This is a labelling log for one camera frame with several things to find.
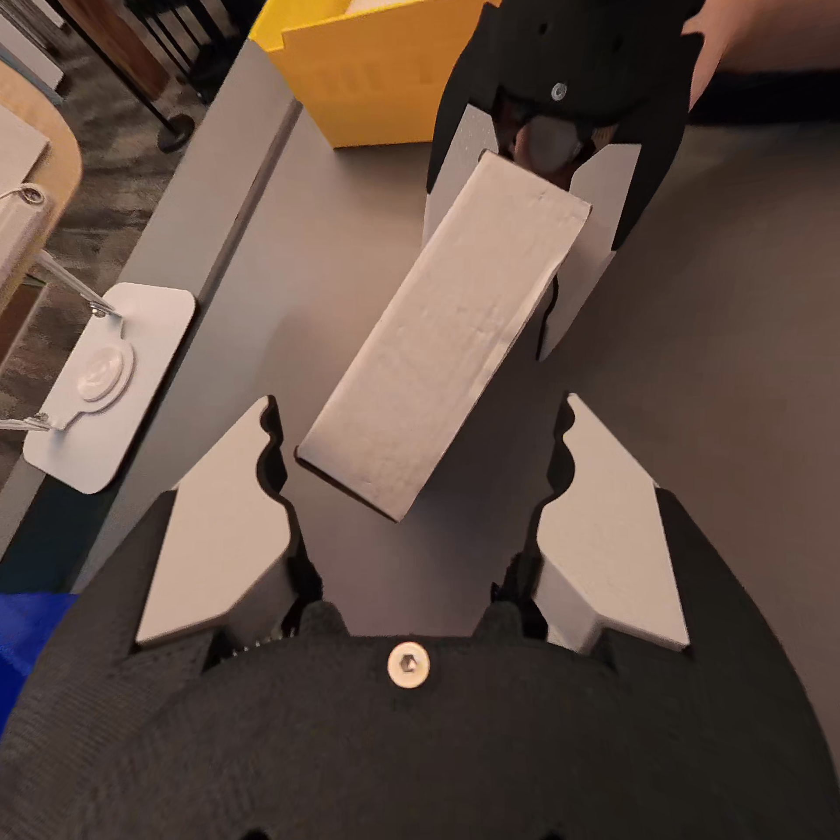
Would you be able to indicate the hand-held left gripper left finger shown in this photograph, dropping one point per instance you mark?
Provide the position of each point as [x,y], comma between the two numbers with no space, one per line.
[216,544]

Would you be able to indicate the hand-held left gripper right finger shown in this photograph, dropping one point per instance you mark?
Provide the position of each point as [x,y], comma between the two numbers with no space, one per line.
[604,544]

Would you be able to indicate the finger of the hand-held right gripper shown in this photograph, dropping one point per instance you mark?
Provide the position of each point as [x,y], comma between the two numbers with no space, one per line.
[604,216]
[463,164]

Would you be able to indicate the yellow plastic bin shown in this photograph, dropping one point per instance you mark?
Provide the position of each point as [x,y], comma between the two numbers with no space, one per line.
[374,79]

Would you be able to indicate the white cardboard mailer box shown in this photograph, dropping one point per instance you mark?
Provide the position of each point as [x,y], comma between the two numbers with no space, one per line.
[446,328]

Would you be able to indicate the person's right hand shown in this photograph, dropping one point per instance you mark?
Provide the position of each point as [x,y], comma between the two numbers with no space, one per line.
[768,33]

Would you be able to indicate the blue plastic bin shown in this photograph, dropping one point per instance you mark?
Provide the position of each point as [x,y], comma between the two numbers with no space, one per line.
[26,643]

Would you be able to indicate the black metal rack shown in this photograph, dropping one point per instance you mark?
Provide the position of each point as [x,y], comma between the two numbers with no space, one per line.
[176,134]

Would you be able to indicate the brown wooden beam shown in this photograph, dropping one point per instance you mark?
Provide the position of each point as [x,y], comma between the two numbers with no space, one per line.
[124,39]

